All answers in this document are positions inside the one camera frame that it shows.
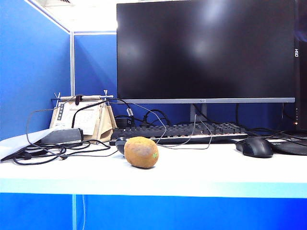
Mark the brown kiwi fruit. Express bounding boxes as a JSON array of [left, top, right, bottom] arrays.
[[123, 136, 160, 169]]

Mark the black grey upside-down mouse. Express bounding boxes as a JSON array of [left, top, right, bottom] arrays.
[[115, 137, 130, 156]]

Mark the black computer mouse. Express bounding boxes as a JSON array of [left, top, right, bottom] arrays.
[[235, 137, 274, 159]]

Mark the black mouse pad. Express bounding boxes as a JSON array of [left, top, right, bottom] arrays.
[[266, 130, 307, 156]]

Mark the black mechanical keyboard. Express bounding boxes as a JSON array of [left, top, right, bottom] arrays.
[[109, 122, 249, 146]]

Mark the grey monitor stand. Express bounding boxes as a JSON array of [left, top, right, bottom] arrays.
[[190, 103, 208, 125]]

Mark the beige hanging desk calendar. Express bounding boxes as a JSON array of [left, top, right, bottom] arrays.
[[49, 90, 118, 143]]

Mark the large black computer monitor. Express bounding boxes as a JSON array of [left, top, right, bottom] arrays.
[[116, 0, 296, 104]]

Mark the dark grey power adapter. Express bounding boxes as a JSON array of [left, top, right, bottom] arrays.
[[35, 127, 84, 145]]

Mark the white paper sheet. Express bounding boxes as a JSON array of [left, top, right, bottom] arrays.
[[0, 126, 64, 161]]

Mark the black monitor with HSO logo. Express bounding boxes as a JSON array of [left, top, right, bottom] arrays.
[[293, 0, 307, 131]]

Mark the black cable bundle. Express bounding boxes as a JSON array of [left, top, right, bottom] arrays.
[[114, 109, 172, 127]]

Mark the thin grey mouse cable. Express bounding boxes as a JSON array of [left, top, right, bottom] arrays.
[[129, 102, 213, 150]]

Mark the black cable with ferrite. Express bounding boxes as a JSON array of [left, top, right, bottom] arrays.
[[71, 98, 136, 129]]

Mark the silver partition post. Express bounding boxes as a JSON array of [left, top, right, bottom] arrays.
[[70, 31, 76, 96]]

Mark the black cable loop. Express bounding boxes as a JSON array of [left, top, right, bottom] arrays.
[[13, 138, 118, 166]]

